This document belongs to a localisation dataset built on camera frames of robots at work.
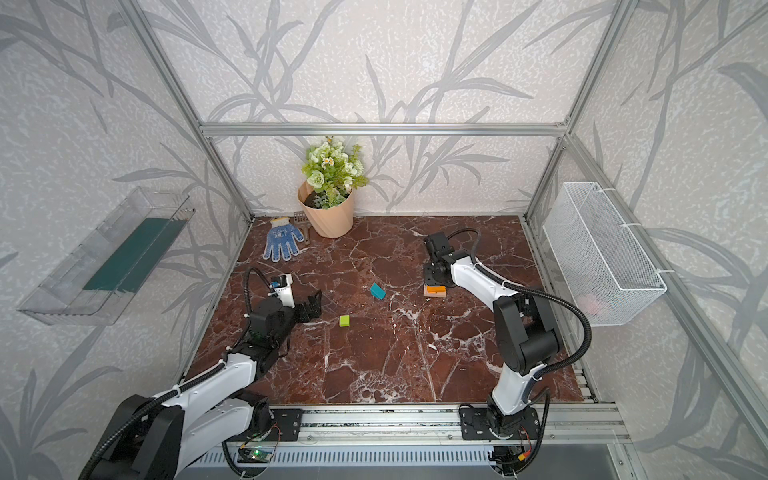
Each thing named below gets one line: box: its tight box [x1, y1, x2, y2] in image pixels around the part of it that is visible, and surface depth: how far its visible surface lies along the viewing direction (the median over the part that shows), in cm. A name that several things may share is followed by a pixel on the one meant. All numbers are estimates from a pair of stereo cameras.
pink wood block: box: [423, 285, 447, 297], surface depth 98 cm
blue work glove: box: [263, 217, 305, 263], surface depth 114 cm
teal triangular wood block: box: [370, 282, 387, 300], surface depth 100 cm
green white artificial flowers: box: [302, 136, 369, 208], surface depth 98 cm
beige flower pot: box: [297, 180, 354, 238], surface depth 105 cm
